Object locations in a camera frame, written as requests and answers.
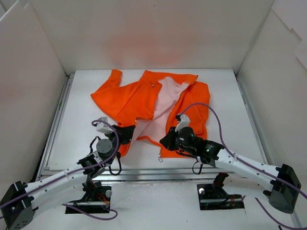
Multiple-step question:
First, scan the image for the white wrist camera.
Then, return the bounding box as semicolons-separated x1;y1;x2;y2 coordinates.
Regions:
175;114;190;132
96;117;113;134

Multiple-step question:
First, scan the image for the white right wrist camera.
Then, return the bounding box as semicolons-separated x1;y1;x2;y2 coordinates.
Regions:
175;114;190;132

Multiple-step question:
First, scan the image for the aluminium table frame rail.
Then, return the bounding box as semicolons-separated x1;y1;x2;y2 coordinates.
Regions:
35;69;265;196

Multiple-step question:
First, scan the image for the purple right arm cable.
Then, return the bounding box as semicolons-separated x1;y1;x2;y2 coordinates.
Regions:
176;102;307;230

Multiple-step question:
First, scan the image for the orange jacket with pink lining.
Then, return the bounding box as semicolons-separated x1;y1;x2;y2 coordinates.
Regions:
91;69;211;158

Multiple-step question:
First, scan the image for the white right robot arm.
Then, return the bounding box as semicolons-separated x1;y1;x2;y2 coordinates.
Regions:
159;126;301;214

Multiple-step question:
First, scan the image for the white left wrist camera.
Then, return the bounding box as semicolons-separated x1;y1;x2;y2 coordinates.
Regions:
96;117;113;134

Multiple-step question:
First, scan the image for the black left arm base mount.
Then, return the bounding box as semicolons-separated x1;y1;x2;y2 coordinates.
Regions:
68;181;112;214

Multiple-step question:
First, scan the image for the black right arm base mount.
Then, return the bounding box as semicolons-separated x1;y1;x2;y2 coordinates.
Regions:
197;172;245;211

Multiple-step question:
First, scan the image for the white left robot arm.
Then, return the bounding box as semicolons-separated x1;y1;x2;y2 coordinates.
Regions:
0;122;135;230

